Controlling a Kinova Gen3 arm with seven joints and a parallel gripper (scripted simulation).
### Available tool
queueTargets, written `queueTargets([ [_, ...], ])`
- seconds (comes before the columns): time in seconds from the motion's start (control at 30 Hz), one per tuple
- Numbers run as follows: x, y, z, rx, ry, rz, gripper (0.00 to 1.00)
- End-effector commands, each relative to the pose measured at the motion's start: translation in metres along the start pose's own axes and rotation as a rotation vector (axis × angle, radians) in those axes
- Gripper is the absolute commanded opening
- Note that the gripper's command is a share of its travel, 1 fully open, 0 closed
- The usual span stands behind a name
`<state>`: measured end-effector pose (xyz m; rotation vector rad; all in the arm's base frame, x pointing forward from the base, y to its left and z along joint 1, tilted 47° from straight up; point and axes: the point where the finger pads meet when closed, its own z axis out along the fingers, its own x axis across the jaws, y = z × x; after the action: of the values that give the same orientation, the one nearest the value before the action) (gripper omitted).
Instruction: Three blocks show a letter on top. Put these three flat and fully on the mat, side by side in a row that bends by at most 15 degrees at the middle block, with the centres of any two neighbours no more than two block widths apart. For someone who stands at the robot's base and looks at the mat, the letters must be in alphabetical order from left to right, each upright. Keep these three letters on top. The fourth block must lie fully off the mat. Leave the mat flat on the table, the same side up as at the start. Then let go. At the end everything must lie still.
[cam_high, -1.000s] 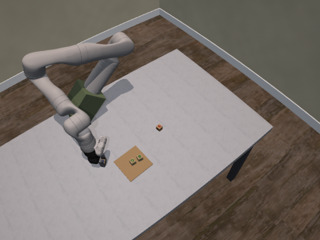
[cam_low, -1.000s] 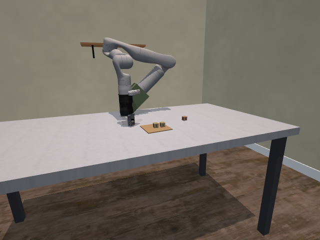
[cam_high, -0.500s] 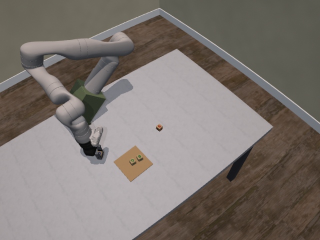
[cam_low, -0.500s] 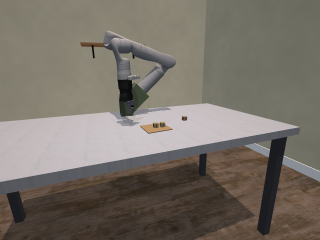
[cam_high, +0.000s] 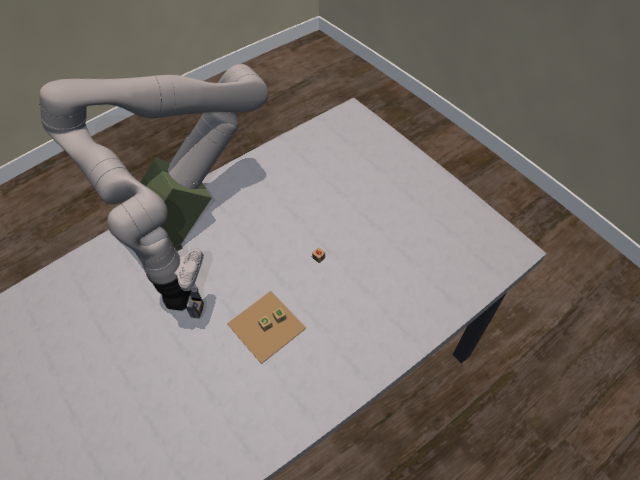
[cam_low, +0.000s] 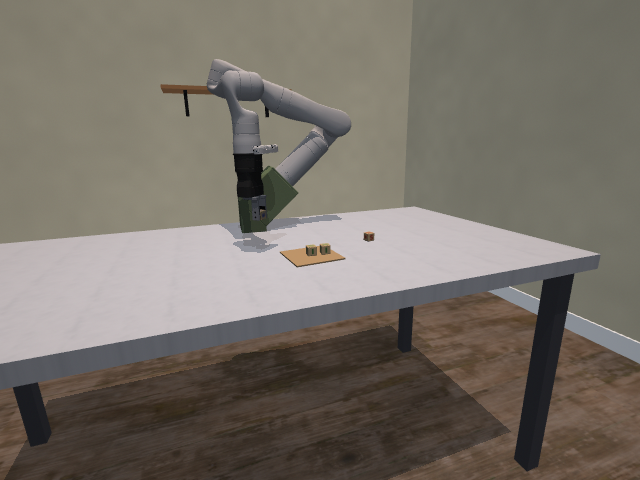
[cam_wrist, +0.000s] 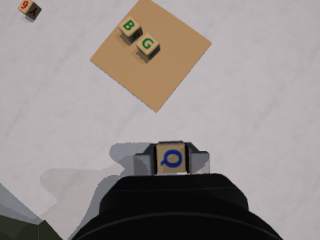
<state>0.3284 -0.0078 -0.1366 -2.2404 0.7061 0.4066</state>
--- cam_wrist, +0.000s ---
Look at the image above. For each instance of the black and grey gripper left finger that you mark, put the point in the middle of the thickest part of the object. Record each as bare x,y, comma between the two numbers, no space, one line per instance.
145,164

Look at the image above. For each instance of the tan square mat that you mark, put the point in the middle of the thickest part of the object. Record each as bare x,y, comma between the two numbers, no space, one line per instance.
152,81

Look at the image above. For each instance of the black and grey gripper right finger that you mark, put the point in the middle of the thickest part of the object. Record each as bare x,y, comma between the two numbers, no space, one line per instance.
197,162

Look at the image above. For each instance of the tan letter block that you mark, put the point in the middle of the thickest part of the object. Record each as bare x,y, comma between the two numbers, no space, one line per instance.
29,8
148,46
171,157
131,29

